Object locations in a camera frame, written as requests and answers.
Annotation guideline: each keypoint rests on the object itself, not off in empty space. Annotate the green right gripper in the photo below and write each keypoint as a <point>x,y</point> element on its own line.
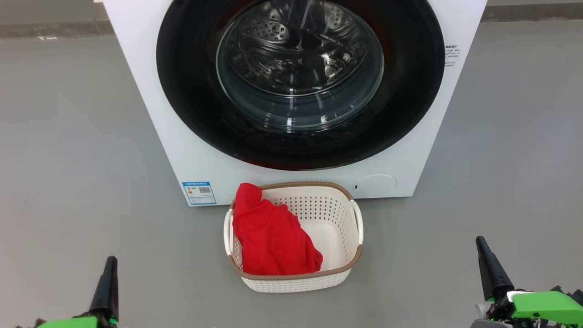
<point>546,307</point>

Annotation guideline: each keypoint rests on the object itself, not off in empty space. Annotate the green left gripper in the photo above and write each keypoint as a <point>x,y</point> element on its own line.
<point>68,322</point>

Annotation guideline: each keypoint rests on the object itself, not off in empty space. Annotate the plain red garment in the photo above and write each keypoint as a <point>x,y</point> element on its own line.
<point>268,237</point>

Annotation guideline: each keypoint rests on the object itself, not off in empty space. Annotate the grey washing machine door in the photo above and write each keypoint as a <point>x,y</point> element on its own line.
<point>191,91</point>

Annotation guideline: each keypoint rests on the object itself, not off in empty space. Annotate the white front-load washing machine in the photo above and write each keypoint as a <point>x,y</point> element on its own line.
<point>136,91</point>

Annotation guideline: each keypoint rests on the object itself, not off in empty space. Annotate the blue energy label sticker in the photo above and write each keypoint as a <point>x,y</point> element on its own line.
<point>199,193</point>

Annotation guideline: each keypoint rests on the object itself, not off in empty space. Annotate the cream laundry basket brown rim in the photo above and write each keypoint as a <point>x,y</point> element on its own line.
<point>332,228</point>

